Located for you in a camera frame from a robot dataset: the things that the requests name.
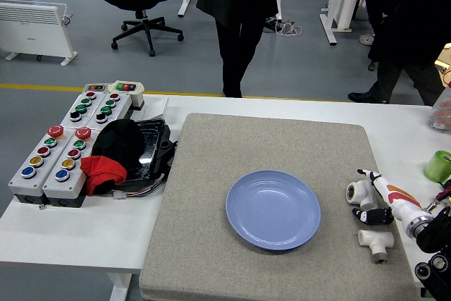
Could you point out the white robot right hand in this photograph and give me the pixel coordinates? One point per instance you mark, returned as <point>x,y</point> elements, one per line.
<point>398,198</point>

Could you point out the white pipe tee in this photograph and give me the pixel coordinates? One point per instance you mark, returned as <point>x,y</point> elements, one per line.
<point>356,192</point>
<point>375,239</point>

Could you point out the blue plate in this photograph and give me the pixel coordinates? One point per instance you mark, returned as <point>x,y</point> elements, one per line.
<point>273,209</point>

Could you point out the small red item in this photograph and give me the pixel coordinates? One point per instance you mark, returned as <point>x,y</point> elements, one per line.
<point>444,193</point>

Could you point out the green tape roll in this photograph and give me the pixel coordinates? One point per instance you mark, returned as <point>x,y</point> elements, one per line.
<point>435,168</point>

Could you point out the clear plastic bag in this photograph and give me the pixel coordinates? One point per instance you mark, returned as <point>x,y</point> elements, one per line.
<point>442,114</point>

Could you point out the grey-brown mat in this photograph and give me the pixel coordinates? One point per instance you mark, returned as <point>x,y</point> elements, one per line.
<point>246,139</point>

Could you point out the white desk with panel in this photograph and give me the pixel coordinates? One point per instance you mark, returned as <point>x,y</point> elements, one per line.
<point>331,22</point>

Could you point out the seated person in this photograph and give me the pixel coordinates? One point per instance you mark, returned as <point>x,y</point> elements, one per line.
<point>380,1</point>

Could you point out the black glossy tray device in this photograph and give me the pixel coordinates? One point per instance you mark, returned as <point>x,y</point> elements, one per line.
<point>151,149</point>

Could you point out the white paper sheet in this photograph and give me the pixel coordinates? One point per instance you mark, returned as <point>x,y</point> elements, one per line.
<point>155,107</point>

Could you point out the black cloth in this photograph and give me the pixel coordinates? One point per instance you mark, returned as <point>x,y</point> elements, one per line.
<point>116,142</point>

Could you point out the four-button control box, black knob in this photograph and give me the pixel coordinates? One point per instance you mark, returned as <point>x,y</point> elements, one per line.
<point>79,98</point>
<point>118,107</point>

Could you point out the red cloth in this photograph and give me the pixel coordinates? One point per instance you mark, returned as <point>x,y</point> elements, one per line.
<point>102,170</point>

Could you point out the white table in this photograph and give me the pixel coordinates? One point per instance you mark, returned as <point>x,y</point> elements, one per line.
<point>88,230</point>

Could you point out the five-button control box, red mushroom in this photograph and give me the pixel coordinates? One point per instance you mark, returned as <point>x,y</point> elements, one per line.
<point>17,183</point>
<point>53,188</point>

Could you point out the white panel heater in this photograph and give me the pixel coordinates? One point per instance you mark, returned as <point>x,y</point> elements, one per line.
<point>31,33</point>

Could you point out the cream switch box, green red buttons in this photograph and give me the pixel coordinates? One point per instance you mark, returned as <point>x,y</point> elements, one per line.
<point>137,96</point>

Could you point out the small grey switch box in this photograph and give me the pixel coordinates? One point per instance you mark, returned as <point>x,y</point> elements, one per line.
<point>95,87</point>

